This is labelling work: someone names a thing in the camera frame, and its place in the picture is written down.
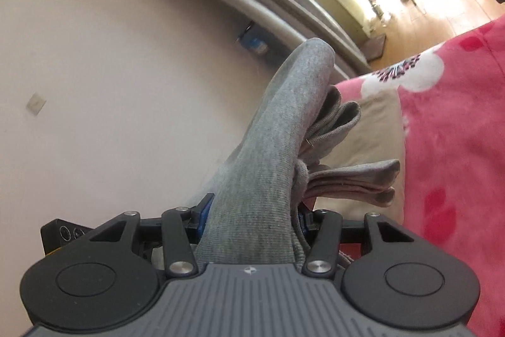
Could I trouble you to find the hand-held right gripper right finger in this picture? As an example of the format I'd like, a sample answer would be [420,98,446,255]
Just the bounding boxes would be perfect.
[297,208,416,278]

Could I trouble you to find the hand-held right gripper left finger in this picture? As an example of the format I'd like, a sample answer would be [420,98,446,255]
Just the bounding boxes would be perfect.
[89,193,216,278]

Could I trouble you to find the grey sweatpants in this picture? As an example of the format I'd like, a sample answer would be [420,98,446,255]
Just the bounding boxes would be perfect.
[195,38,401,270]

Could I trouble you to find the beige folded cloth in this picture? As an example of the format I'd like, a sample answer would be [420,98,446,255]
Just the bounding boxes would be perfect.
[316,88,407,227]

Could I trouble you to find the pink floral blanket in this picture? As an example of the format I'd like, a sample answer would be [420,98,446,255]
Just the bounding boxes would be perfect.
[333,15,505,337]

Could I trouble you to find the blue box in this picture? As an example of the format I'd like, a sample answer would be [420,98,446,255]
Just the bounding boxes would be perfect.
[236,21,293,65]

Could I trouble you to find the dark doormat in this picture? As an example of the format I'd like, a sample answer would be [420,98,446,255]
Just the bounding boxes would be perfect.
[359,35,389,63]

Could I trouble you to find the wall switch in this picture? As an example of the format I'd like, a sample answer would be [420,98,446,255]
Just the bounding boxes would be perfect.
[26,94,47,116]

